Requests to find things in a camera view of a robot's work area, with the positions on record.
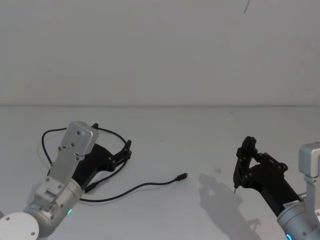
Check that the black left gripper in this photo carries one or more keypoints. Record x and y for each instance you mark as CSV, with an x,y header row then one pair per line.
x,y
95,162

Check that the white curtain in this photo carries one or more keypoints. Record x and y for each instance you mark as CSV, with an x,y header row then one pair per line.
x,y
150,50

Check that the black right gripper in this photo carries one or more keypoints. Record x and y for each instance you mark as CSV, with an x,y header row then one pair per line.
x,y
270,182

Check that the white table cloth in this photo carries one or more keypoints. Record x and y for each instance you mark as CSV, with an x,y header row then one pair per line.
x,y
160,140

